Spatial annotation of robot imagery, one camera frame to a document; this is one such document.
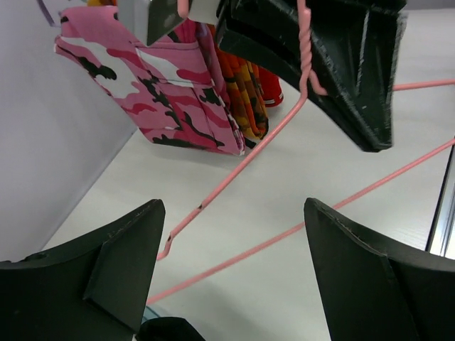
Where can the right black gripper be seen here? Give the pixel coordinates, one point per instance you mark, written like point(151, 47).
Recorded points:
point(151, 20)

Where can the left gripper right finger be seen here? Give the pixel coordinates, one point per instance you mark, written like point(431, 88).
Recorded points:
point(373, 287)

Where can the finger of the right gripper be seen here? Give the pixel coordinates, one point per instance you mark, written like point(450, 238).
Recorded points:
point(354, 47)

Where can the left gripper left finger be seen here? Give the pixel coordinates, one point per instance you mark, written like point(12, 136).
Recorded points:
point(93, 287)

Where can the pink wire hanger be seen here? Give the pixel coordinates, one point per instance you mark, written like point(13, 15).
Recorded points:
point(250, 243)

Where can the pink camouflage trousers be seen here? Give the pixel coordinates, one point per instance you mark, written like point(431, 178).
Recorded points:
point(173, 90)

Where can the red trousers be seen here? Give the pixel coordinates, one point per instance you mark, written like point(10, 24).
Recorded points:
point(272, 91)

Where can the orange camouflage trousers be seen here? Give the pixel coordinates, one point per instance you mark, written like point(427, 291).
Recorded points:
point(237, 78)

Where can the lilac plastic hanger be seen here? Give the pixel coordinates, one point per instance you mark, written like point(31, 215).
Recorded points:
point(48, 17)

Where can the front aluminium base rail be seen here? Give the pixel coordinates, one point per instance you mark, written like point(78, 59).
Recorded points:
point(443, 221)

